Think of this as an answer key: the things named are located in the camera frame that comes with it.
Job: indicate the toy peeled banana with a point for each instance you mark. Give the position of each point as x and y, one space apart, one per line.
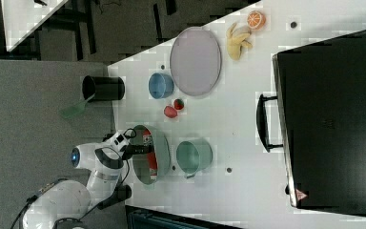
236 39

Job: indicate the blue metal frame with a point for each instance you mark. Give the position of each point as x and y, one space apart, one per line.
140 218

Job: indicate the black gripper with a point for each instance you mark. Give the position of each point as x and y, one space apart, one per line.
132 150

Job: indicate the toy strawberry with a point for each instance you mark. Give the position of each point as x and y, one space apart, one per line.
178 104

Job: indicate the black cylinder table post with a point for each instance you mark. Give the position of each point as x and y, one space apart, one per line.
120 194

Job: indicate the lilac round plate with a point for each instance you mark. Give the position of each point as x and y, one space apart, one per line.
195 61

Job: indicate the red ketchup bottle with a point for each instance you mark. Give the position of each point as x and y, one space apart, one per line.
148 141

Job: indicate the green plastic mug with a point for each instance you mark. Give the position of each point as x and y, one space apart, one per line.
193 156

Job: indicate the black toaster oven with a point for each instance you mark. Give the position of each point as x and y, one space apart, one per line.
321 100

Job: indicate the blue plastic cup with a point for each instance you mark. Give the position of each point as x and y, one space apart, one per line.
160 85

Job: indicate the white side table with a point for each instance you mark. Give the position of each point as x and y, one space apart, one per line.
22 17

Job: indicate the black utensil holder cup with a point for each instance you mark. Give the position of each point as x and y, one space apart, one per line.
103 88

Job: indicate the toy orange half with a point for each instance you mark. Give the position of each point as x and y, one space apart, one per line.
256 20

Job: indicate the green oval strainer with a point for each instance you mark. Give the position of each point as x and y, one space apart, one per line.
161 150

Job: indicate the red toy fruit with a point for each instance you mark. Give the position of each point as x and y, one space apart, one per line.
170 112

